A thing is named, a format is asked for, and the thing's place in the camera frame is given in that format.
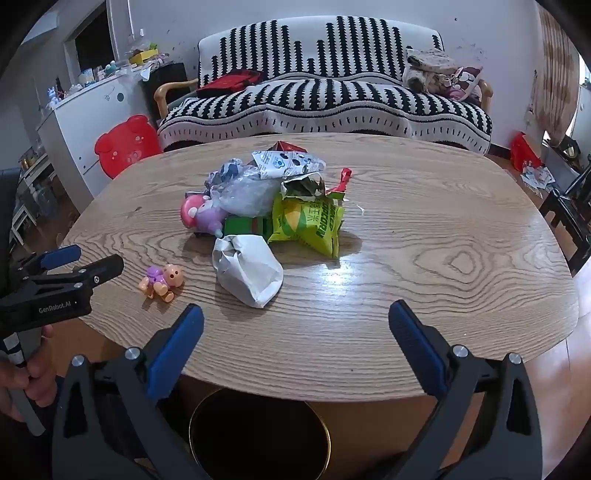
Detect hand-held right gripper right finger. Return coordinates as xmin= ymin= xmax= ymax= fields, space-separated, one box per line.
xmin=388 ymin=299 xmax=544 ymax=480

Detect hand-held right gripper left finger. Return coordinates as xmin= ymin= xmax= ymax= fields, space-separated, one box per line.
xmin=52 ymin=304 xmax=213 ymax=480

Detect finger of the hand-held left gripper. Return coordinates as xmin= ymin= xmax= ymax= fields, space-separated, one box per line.
xmin=28 ymin=254 xmax=125 ymax=296
xmin=14 ymin=244 xmax=83 ymax=278

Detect white paper bag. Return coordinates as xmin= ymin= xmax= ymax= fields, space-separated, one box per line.
xmin=212 ymin=234 xmax=284 ymax=308

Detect dark round bin gold rim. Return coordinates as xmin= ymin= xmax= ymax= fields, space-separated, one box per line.
xmin=188 ymin=388 xmax=332 ymax=480

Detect yellow green snack bag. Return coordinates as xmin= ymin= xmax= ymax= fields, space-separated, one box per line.
xmin=268 ymin=171 xmax=346 ymax=258

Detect red wrapper strip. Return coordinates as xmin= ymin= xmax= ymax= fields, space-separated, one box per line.
xmin=323 ymin=167 xmax=354 ymax=201

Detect person's left hand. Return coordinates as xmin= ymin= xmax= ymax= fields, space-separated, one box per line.
xmin=0 ymin=323 xmax=58 ymax=423

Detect small orange purple toy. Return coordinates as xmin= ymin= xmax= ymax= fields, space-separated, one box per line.
xmin=137 ymin=263 xmax=185 ymax=303

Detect white shelf rack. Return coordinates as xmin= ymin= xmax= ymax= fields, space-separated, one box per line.
xmin=9 ymin=150 xmax=54 ymax=247

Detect pink purple toy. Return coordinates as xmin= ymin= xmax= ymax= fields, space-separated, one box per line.
xmin=180 ymin=194 xmax=229 ymax=238

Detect white cabinet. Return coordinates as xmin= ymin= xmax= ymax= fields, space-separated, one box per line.
xmin=37 ymin=74 xmax=160 ymax=199

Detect green box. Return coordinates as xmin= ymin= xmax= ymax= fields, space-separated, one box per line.
xmin=224 ymin=215 xmax=275 ymax=241

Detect clear plastic bag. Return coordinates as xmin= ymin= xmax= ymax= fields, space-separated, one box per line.
xmin=217 ymin=175 xmax=282 ymax=217

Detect clutter of small bottles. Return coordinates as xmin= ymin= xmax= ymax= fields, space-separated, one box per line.
xmin=69 ymin=58 xmax=139 ymax=89

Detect black box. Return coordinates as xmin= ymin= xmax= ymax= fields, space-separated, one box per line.
xmin=141 ymin=62 xmax=188 ymax=123

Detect dark wooden chair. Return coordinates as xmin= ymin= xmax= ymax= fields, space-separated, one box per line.
xmin=538 ymin=164 xmax=591 ymax=278

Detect printed papers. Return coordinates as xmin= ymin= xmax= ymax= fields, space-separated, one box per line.
xmin=521 ymin=165 xmax=558 ymax=192

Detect white blue printed wrapper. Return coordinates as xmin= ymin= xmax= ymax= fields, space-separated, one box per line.
xmin=252 ymin=148 xmax=326 ymax=181

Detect red bag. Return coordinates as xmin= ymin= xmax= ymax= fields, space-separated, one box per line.
xmin=510 ymin=131 xmax=544 ymax=174

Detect red cloth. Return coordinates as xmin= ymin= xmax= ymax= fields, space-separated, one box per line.
xmin=196 ymin=69 xmax=266 ymax=99

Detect black white patterned sofa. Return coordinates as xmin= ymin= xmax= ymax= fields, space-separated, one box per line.
xmin=157 ymin=16 xmax=494 ymax=155

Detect pink printed pillow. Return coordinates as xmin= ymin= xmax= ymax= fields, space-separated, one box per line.
xmin=445 ymin=66 xmax=485 ymax=102

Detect beige clothes pile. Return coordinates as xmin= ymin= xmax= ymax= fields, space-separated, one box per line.
xmin=403 ymin=48 xmax=458 ymax=93

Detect beige patterned curtain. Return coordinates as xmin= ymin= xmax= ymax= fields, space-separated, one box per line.
xmin=538 ymin=9 xmax=580 ymax=144

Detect wooden frame sofa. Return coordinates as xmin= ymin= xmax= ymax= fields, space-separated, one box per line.
xmin=154 ymin=78 xmax=494 ymax=153

